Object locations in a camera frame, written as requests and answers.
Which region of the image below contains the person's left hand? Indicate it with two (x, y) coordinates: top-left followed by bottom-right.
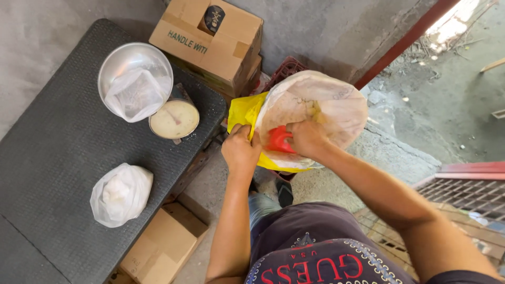
(221, 123), (263, 178)

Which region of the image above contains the person's right hand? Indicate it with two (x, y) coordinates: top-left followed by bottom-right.
(285, 121), (333, 159)

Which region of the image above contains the red plastic scoop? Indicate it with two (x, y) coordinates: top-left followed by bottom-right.
(265, 125), (297, 154)

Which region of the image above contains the yellow and white woven sack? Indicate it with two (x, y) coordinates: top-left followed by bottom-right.
(227, 70), (369, 173)

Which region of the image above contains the person's black shoe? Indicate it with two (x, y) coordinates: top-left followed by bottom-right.
(275, 178), (294, 208)

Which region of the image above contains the dark red plastic crate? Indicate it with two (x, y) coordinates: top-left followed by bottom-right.
(260, 55), (309, 94)

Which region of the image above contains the person's blue jeans leg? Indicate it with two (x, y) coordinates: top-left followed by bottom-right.
(248, 192), (282, 241)

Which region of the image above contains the round dial weighing scale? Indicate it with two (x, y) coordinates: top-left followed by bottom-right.
(148, 83), (200, 145)

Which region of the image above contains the person's dark printed shirt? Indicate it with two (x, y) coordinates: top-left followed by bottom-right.
(245, 201), (505, 284)

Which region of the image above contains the brown cardboard box with print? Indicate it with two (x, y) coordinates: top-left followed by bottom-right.
(149, 0), (264, 88)

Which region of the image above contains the clear plastic bag in pan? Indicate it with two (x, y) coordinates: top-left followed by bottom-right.
(104, 68), (173, 123)

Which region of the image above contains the plain brown cardboard box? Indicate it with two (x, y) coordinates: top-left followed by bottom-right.
(108, 202), (210, 284)

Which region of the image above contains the silver metal scale pan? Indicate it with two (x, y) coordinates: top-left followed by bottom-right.
(97, 42), (174, 119)

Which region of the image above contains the filled white plastic bag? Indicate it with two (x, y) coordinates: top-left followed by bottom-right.
(89, 163), (154, 229)

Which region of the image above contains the dark textured table mat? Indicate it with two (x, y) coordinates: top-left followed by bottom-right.
(0, 18), (227, 284)

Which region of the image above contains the red metal door frame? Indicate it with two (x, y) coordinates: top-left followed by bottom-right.
(354, 0), (462, 90)

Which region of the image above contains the red framed wire mesh rack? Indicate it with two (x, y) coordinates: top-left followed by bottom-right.
(412, 161), (505, 226)

